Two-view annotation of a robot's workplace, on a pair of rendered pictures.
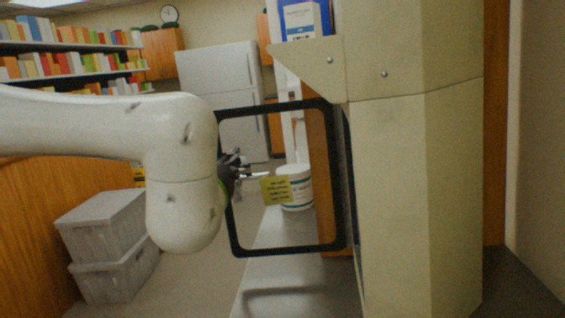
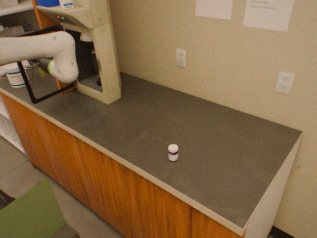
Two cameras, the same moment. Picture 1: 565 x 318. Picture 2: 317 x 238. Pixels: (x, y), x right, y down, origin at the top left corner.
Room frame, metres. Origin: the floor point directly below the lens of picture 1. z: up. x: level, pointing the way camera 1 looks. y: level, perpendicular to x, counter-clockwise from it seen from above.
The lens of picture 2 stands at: (-0.50, 0.91, 1.78)
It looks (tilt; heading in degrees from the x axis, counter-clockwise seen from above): 35 degrees down; 304
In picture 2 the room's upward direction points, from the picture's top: 3 degrees counter-clockwise
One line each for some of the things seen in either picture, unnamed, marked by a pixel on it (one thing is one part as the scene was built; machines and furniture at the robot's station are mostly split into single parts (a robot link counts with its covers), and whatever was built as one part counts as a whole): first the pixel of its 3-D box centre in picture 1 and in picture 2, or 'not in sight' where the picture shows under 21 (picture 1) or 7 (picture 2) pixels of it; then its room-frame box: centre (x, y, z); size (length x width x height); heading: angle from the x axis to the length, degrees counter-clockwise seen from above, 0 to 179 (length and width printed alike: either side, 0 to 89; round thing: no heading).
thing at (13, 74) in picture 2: not in sight; (17, 74); (1.35, -0.04, 1.02); 0.13 x 0.13 x 0.15
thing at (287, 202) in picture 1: (278, 182); (45, 65); (0.89, 0.02, 1.19); 0.30 x 0.01 x 0.40; 83
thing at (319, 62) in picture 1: (309, 70); (64, 17); (0.73, -0.08, 1.46); 0.32 x 0.11 x 0.10; 173
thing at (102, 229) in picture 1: (110, 223); not in sight; (2.58, 1.31, 0.49); 0.60 x 0.42 x 0.33; 173
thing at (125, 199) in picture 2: not in sight; (126, 157); (0.54, -0.17, 0.45); 2.05 x 0.67 x 0.90; 173
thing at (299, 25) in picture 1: (303, 23); (66, 1); (0.68, -0.07, 1.54); 0.05 x 0.05 x 0.06; 68
